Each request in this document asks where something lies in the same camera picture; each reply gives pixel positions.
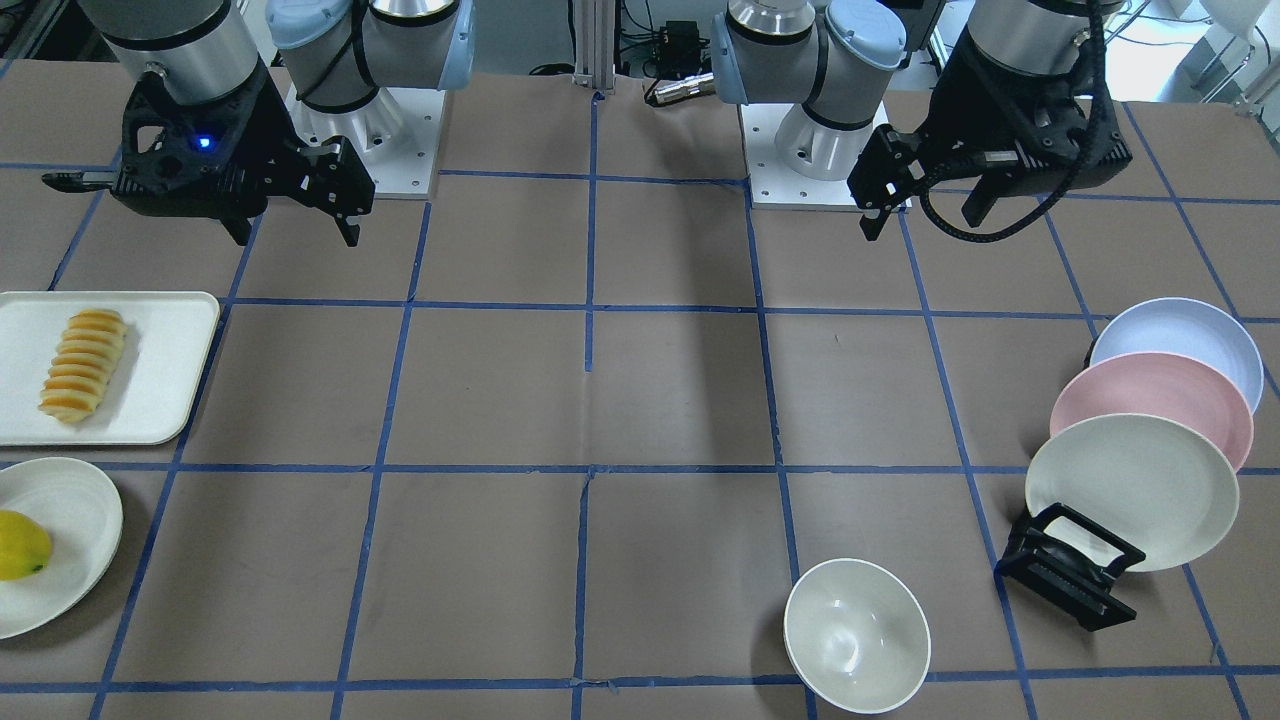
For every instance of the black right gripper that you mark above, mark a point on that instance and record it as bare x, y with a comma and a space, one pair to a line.
262, 132

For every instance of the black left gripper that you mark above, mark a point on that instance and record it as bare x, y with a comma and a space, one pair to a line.
953, 120

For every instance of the blue plate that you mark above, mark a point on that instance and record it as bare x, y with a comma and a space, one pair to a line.
1190, 327

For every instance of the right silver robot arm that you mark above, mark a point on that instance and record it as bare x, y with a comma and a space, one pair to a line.
339, 53

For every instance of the pink plate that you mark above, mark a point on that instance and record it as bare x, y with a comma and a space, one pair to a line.
1174, 386

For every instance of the white plate with lemon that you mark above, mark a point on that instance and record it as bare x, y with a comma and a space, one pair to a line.
79, 506

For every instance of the cream plate in rack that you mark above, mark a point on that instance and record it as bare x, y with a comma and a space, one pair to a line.
1151, 481

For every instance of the black plate rack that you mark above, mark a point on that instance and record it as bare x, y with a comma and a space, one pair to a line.
1061, 574

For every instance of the white rectangular tray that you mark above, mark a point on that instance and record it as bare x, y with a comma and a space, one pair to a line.
151, 394

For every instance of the yellow lemon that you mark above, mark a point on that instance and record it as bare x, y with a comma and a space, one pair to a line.
26, 547

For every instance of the white bowl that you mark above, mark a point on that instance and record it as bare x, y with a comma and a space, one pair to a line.
857, 636

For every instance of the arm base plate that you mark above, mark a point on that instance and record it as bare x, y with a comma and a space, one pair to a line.
410, 150
780, 170

